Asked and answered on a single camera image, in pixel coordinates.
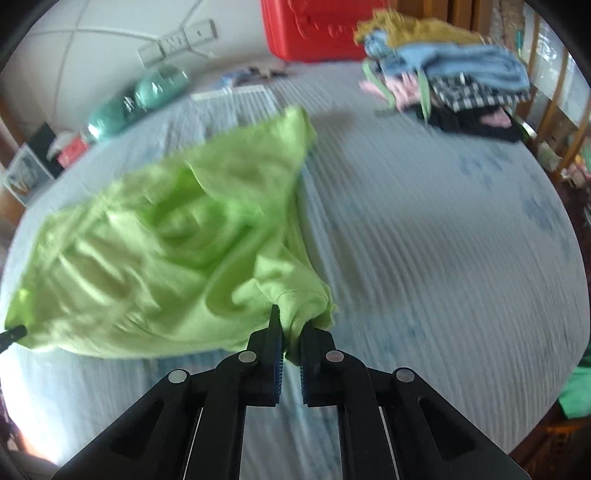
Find pink tissue pack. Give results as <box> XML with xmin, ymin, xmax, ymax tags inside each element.
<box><xmin>46</xmin><ymin>131</ymin><xmax>90</xmax><ymax>169</ymax></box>

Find black gift box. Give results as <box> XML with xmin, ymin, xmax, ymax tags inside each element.
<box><xmin>2</xmin><ymin>122</ymin><xmax>65</xmax><ymax>206</ymax></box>

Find light blue garment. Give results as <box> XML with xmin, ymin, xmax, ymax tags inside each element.
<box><xmin>365</xmin><ymin>30</ymin><xmax>532</xmax><ymax>94</ymax></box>

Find black white checkered garment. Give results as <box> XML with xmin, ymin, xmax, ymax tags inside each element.
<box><xmin>429</xmin><ymin>76</ymin><xmax>532</xmax><ymax>112</ymax></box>

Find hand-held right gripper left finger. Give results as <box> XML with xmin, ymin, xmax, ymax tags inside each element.
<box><xmin>51</xmin><ymin>305</ymin><xmax>283</xmax><ymax>480</ymax></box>

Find light green shirt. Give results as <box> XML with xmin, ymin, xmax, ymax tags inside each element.
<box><xmin>4</xmin><ymin>106</ymin><xmax>338</xmax><ymax>365</ymax></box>

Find green cloth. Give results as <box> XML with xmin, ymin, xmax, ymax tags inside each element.
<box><xmin>558</xmin><ymin>346</ymin><xmax>591</xmax><ymax>419</ymax></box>

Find white padded wooden headboard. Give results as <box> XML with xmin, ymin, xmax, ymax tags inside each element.
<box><xmin>0</xmin><ymin>0</ymin><xmax>499</xmax><ymax>144</ymax></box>

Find wooden slatted frame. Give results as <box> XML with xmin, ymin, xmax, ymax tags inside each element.
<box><xmin>517</xmin><ymin>9</ymin><xmax>591</xmax><ymax>195</ymax></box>

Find white paper sheets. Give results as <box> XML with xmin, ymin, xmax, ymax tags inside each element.
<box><xmin>191</xmin><ymin>69</ymin><xmax>287</xmax><ymax>103</ymax></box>

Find green fabric strap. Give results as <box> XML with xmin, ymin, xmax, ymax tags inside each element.
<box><xmin>362</xmin><ymin>62</ymin><xmax>433</xmax><ymax>123</ymax></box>

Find teal plush in plastic bag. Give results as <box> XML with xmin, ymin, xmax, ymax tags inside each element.
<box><xmin>85</xmin><ymin>65</ymin><xmax>191</xmax><ymax>141</ymax></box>

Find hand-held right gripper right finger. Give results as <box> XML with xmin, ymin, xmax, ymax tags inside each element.
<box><xmin>299</xmin><ymin>320</ymin><xmax>532</xmax><ymax>480</ymax></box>

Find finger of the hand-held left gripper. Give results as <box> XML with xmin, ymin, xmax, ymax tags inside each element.
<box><xmin>0</xmin><ymin>324</ymin><xmax>27</xmax><ymax>354</ymax></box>

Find pink garment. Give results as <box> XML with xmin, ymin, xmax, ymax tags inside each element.
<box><xmin>359</xmin><ymin>74</ymin><xmax>431</xmax><ymax>112</ymax></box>

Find white wall socket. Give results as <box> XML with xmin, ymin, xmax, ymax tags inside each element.
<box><xmin>159</xmin><ymin>30</ymin><xmax>190</xmax><ymax>59</ymax></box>
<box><xmin>185</xmin><ymin>18</ymin><xmax>219</xmax><ymax>47</ymax></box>

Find white wall switch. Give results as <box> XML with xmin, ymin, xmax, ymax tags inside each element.
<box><xmin>137</xmin><ymin>41</ymin><xmax>165</xmax><ymax>68</ymax></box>

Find red plastic carry case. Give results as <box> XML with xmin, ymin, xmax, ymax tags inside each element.
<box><xmin>261</xmin><ymin>0</ymin><xmax>393</xmax><ymax>63</ymax></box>

